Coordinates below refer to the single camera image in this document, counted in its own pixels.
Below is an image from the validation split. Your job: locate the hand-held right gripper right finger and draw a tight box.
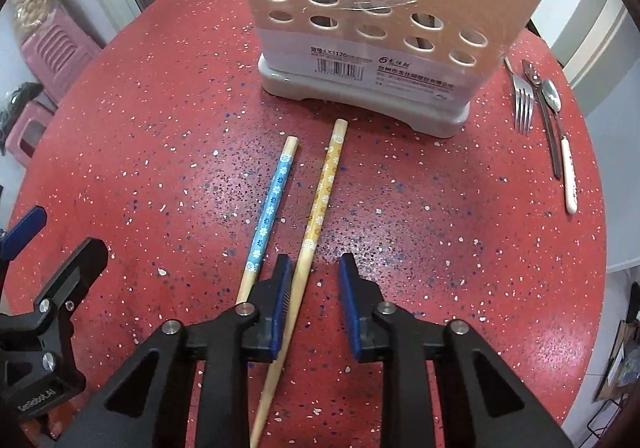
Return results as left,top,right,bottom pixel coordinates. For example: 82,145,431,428
338,253,574,448

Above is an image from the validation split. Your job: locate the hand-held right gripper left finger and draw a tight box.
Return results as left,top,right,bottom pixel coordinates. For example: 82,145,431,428
55,254,294,448

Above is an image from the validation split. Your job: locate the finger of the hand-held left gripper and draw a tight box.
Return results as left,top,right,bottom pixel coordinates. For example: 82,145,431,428
27,238,109,325
0,206,48,269

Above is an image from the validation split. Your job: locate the blue flowered chopstick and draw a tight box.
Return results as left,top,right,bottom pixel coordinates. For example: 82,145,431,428
235,136,301,305

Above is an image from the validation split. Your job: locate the yellow flowered chopstick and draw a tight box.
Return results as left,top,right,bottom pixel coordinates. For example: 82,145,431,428
248,119,349,448

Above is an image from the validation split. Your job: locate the pink plastic stool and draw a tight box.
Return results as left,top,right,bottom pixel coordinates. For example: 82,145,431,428
5,100,57,159

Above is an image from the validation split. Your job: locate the dark plastic bag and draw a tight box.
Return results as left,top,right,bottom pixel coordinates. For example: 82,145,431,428
0,82,44,139

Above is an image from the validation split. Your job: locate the stack of pink stools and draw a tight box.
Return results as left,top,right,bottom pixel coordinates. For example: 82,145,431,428
20,10,104,104

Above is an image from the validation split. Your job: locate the metal fork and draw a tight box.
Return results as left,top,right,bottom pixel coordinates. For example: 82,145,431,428
504,56,536,136

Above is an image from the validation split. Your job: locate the white-handled metal spoon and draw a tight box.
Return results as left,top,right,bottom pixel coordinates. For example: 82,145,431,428
542,79,579,215

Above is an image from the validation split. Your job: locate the dark-handled metal spoon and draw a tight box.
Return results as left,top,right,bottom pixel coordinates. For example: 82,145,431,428
521,59,562,179

